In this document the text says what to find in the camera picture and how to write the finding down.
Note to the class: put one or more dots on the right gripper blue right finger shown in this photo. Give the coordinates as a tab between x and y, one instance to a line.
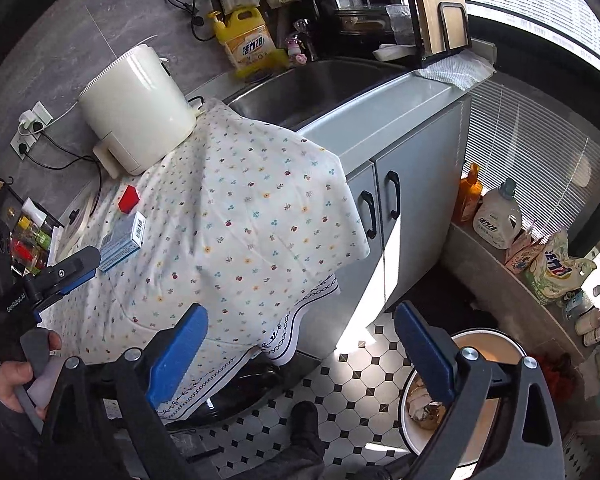
431	351

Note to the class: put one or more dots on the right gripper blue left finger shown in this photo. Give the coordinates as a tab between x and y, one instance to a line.
171	352

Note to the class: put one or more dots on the blue white paper box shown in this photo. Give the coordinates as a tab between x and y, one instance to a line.
125	238

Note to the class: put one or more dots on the red small wrapper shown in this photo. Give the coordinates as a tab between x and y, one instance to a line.
128	200

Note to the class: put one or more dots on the white tissue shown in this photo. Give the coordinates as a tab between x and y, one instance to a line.
421	409

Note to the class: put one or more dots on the white round trash bin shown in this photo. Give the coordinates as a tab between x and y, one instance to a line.
488	362

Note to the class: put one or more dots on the white kitchen scale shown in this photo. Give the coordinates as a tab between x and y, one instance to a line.
75	218

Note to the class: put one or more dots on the grey kitchen cabinet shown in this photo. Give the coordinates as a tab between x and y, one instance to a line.
402	145

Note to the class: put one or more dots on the steel kitchen sink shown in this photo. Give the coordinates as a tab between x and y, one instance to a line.
304	93

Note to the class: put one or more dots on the person's left hand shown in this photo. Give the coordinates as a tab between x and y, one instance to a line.
12	375

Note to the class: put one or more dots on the spice rack with bottles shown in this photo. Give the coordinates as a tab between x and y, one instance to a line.
29	234

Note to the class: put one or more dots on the red cloth on floor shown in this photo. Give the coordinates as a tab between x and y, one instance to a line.
561	377

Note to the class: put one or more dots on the small pink refill pouch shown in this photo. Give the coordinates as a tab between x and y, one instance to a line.
522	252

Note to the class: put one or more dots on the black shoe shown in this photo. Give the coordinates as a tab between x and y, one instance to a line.
305	428

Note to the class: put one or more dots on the green white detergent refill bag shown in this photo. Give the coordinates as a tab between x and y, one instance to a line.
553	272

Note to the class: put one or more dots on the white laundry detergent bottle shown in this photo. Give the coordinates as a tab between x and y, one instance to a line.
498	220

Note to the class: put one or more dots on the orange spray bottle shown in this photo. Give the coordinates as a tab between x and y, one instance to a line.
468	196

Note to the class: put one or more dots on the dotted white tablecloth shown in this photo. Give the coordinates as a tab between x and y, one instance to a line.
248	219

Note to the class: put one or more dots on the white pump bottle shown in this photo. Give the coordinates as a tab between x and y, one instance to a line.
588	321

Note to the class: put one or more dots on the white air fryer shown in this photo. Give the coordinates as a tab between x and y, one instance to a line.
137	111

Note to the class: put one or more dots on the clear plastic sheet on counter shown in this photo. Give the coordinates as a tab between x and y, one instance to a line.
462	71

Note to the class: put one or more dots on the pink small figurine bottle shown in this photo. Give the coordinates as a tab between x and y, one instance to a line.
299	46

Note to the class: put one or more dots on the yellow dish soap jug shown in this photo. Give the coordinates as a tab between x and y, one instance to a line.
247	42

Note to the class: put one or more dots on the black dish rack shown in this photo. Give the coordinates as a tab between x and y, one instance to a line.
384	29

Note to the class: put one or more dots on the wall power socket strip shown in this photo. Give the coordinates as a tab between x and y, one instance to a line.
30	125

